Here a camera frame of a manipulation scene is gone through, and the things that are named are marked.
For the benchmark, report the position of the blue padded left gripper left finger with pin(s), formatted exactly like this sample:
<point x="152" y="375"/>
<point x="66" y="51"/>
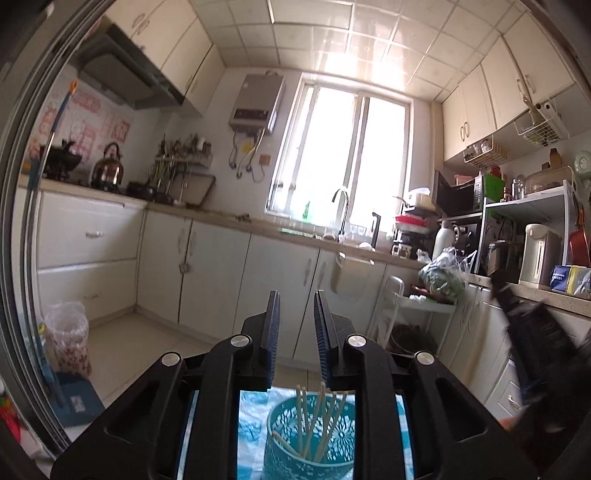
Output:
<point x="270" y="338"/>

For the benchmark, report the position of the blue dustpan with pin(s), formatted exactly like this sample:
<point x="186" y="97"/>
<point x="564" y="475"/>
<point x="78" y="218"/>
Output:
<point x="73" y="400"/>

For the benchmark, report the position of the white hanging door bin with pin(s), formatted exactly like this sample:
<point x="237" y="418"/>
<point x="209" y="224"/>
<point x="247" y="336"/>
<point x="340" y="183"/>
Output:
<point x="350" y="276"/>

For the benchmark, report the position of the blue handled broom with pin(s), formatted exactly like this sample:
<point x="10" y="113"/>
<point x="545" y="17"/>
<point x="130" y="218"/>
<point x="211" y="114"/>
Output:
<point x="32" y="221"/>

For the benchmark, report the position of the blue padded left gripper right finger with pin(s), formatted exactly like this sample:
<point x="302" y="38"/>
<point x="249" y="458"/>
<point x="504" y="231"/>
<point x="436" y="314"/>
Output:
<point x="328" y="328"/>

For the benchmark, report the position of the blue white checkered tablecloth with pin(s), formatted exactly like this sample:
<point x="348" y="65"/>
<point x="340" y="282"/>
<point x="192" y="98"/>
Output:
<point x="244" y="459"/>

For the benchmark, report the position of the bundle wooden chopstick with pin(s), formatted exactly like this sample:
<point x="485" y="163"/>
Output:
<point x="301" y="408"/>
<point x="286" y="446"/>
<point x="331" y="421"/>
<point x="319" y="406"/>

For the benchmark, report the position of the black range hood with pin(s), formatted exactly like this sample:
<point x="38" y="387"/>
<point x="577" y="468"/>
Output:
<point x="112" y="64"/>

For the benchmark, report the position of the white electric thermos pot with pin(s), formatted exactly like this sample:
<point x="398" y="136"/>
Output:
<point x="542" y="252"/>

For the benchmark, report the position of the teal perforated plastic basket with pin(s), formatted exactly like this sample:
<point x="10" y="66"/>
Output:
<point x="338" y="460"/>

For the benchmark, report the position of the white thermos bottle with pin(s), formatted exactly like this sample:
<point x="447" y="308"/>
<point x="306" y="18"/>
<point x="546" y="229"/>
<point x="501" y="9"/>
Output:
<point x="445" y="238"/>

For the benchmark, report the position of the white rolling trolley rack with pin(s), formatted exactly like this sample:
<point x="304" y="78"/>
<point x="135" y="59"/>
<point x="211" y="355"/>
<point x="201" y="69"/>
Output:
<point x="406" y="323"/>

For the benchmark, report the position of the black microwave oven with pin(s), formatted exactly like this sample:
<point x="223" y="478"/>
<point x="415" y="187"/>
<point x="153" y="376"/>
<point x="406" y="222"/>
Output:
<point x="458" y="200"/>

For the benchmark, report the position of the steel kettle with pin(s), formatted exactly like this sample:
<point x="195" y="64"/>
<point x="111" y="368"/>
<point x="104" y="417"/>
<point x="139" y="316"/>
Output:
<point x="107" y="173"/>

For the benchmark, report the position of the kitchen faucet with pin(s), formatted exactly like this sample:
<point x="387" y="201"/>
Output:
<point x="341" y="197"/>

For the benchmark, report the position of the bagged green vegetables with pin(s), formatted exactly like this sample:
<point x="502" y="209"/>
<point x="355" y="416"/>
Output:
<point x="443" y="277"/>

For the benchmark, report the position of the black wok pan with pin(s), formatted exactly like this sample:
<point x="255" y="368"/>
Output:
<point x="61" y="161"/>

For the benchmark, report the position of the plastic bag waste bin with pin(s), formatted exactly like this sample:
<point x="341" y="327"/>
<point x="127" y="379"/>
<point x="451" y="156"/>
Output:
<point x="67" y="330"/>

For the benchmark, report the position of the wall utensil rack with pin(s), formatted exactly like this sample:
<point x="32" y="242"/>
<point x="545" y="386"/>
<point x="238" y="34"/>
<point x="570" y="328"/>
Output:
<point x="179" y="174"/>

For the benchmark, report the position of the wall gas water heater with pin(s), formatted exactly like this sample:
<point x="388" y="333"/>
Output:
<point x="257" y="103"/>

